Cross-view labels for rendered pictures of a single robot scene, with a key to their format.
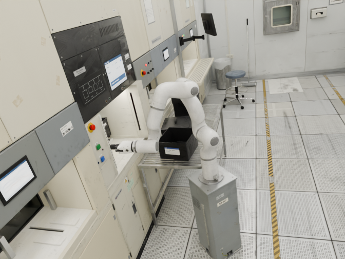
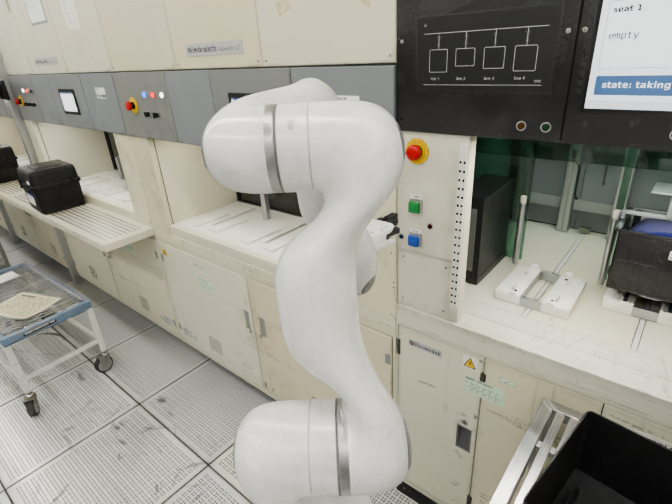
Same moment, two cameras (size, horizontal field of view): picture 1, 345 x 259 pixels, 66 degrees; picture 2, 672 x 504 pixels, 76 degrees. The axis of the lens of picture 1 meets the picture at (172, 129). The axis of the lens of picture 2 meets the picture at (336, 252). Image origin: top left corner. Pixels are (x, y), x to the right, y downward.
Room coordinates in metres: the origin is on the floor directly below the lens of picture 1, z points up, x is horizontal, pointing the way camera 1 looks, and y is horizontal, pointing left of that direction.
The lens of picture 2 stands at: (1.82, -0.60, 1.61)
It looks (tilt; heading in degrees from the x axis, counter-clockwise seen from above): 25 degrees down; 111
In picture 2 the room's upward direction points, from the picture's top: 4 degrees counter-clockwise
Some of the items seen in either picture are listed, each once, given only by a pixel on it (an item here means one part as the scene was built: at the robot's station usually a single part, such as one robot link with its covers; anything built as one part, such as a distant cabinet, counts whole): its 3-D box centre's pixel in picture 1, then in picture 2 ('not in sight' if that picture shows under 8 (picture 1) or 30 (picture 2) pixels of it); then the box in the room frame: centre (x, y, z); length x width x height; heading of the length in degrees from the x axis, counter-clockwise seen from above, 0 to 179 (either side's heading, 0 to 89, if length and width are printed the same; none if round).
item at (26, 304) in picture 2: not in sight; (23, 304); (-0.46, 0.68, 0.47); 0.31 x 0.23 x 0.02; 1
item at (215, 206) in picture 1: (215, 214); not in sight; (1.64, -0.22, 0.38); 0.28 x 0.28 x 0.76; 25
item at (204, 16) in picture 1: (197, 29); not in sight; (3.72, -0.59, 1.57); 0.53 x 0.40 x 0.36; 70
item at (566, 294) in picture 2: not in sight; (540, 287); (1.99, 0.71, 0.89); 0.22 x 0.21 x 0.04; 70
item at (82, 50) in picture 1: (85, 146); (591, 256); (2.13, 0.79, 0.98); 0.95 x 0.88 x 1.95; 70
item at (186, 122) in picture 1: (176, 125); not in sight; (2.51, -0.05, 0.83); 0.29 x 0.29 x 0.13; 77
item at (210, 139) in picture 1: (208, 144); (307, 476); (1.61, -0.23, 1.07); 0.19 x 0.12 x 0.24; 19
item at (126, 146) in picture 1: (127, 146); (366, 234); (1.55, 0.31, 1.20); 0.11 x 0.10 x 0.07; 70
